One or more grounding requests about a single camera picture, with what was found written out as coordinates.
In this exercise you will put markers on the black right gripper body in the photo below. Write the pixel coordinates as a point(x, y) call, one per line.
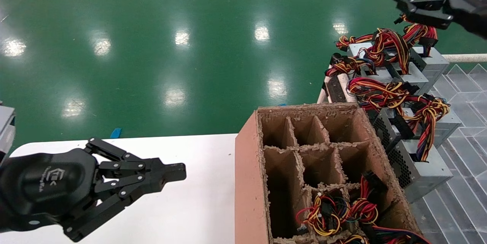
point(471, 4)

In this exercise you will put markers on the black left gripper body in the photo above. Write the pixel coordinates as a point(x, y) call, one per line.
point(45, 187)

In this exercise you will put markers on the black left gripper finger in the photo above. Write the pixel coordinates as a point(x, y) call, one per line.
point(125, 165)
point(129, 194)

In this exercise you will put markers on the small blue floor object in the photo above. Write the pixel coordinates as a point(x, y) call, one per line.
point(115, 133)

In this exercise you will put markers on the long white rack pipe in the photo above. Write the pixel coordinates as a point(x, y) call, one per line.
point(468, 58)

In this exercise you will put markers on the short white rack pipe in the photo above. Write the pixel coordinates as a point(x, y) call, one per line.
point(346, 84)
point(322, 91)

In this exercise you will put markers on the black roller track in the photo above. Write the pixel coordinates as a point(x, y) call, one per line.
point(335, 90)

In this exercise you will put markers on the brown cardboard box with dividers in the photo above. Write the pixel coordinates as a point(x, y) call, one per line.
point(249, 183)

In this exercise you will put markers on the clear corrugated plastic sheet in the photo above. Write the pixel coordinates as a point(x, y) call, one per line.
point(464, 213)

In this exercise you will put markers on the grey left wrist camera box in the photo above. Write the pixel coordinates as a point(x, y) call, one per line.
point(5, 129)

